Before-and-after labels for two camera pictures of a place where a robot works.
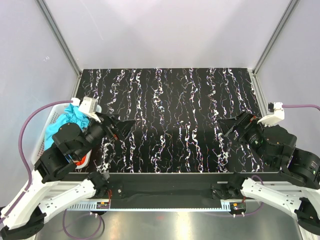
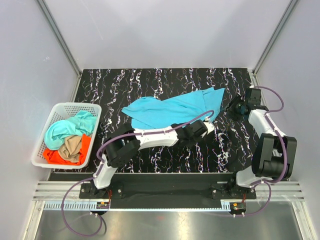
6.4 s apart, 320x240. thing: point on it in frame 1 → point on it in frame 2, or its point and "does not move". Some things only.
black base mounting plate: x=165 y=186 does not move
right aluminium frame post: x=290 y=8 does not move
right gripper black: x=243 y=125 → x=234 y=106
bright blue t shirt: x=70 y=114 → x=154 y=113
